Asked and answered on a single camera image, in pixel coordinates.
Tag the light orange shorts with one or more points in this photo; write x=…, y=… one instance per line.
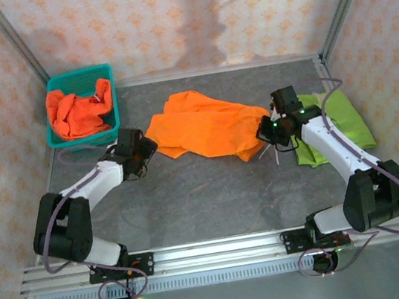
x=200, y=130

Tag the red-orange shorts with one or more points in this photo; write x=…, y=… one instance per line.
x=74, y=115

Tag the lime green shorts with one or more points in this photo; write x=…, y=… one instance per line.
x=349, y=123

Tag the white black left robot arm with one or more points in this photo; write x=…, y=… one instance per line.
x=95, y=184

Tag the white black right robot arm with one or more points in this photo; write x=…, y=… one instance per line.
x=334, y=148

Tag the teal plastic basket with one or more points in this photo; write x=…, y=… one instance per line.
x=72, y=78

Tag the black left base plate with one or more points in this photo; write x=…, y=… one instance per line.
x=147, y=264

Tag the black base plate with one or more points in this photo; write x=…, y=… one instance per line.
x=147, y=264
x=290, y=243

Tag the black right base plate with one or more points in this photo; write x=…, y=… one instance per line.
x=290, y=243

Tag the aluminium frame post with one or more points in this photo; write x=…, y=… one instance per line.
x=17, y=41
x=345, y=3

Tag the aluminium mounting rail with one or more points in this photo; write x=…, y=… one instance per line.
x=218, y=252

